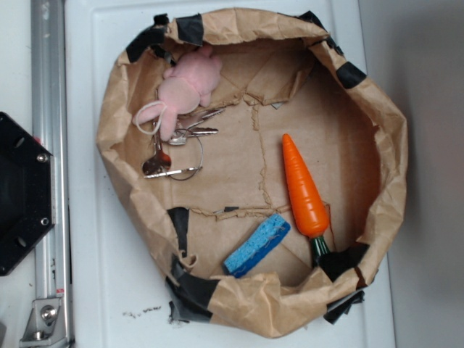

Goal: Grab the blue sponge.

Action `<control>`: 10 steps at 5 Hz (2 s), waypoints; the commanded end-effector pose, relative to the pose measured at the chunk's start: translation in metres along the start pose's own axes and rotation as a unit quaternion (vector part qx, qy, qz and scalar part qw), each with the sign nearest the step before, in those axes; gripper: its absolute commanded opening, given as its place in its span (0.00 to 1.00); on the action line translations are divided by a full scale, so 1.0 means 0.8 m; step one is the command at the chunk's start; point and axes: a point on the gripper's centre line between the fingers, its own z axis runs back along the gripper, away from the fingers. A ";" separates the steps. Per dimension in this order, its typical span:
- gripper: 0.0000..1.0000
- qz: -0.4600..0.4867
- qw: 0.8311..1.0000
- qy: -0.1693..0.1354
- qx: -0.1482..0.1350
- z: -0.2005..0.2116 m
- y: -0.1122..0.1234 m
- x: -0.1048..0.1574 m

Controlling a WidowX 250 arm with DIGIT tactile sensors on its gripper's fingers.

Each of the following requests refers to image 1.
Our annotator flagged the white plastic tray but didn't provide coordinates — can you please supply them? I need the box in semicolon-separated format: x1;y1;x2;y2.
65;1;395;347

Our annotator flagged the blue sponge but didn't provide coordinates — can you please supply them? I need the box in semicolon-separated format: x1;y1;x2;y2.
223;214;291;278

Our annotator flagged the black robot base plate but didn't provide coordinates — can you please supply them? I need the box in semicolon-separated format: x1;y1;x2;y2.
1;112;54;276

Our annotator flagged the orange plastic toy carrot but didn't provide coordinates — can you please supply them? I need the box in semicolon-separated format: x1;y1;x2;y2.
282;133;330;265

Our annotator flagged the brown paper bag bin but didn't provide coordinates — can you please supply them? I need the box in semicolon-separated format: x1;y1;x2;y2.
96;8;407;338

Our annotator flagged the pink plush bunny keychain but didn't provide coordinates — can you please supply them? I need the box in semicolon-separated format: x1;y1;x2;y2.
132;45;223;141

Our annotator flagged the silver key bunch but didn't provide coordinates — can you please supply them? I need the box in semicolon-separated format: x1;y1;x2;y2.
141;107;225;181

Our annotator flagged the aluminium extrusion rail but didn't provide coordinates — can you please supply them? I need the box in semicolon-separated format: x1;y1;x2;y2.
31;1;75;347

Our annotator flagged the metal corner bracket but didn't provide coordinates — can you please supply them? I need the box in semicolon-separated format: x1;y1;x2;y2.
19;298;69;347

